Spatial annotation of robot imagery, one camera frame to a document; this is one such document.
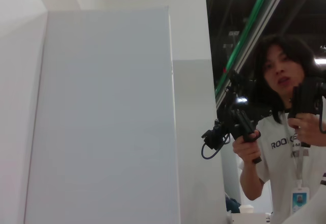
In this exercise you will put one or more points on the operator in white T-shirt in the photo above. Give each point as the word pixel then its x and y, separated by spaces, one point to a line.
pixel 280 163

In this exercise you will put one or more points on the operator left hand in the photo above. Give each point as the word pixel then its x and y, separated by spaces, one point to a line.
pixel 309 129

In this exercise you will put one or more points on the operator right hand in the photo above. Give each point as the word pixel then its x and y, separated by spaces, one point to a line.
pixel 245 150

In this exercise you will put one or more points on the operator right forearm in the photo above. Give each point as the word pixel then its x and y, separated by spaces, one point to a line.
pixel 250 180

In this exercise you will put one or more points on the green and grey ceiling beam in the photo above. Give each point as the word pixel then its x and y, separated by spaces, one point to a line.
pixel 259 7

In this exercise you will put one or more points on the white paper cup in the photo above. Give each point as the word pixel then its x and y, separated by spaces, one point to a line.
pixel 247 209

